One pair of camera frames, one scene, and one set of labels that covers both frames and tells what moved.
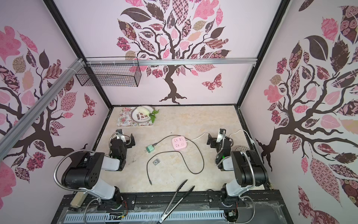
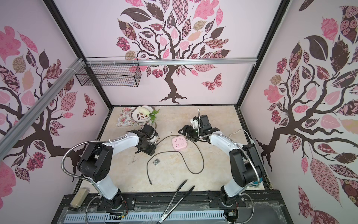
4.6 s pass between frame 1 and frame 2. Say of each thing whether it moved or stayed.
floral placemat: stayed
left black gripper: moved
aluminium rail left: stayed
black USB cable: stayed
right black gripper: moved
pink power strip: stayed
